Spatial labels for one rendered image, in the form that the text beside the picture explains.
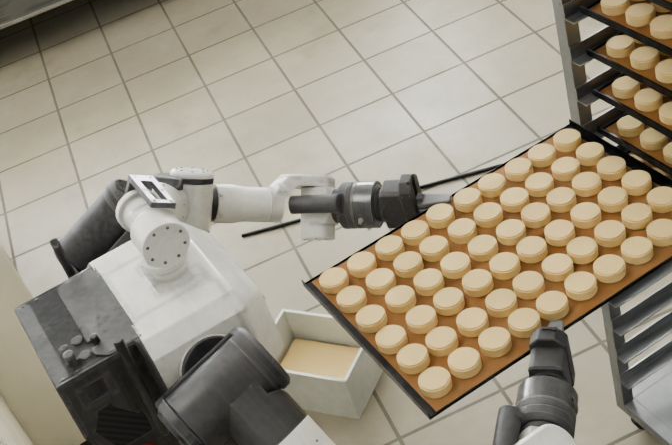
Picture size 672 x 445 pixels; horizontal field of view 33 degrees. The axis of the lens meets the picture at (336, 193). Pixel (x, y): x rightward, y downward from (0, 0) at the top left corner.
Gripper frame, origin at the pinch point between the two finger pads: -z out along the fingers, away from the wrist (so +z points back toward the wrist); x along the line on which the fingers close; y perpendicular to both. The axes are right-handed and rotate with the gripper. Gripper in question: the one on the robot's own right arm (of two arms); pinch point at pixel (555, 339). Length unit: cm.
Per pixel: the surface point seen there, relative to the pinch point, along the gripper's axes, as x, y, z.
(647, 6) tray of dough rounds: 24, -14, -55
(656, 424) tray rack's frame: -85, -6, -52
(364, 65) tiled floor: -100, 112, -234
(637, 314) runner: -59, -4, -62
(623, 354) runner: -68, 0, -58
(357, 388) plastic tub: -91, 72, -66
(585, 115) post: -1, 0, -58
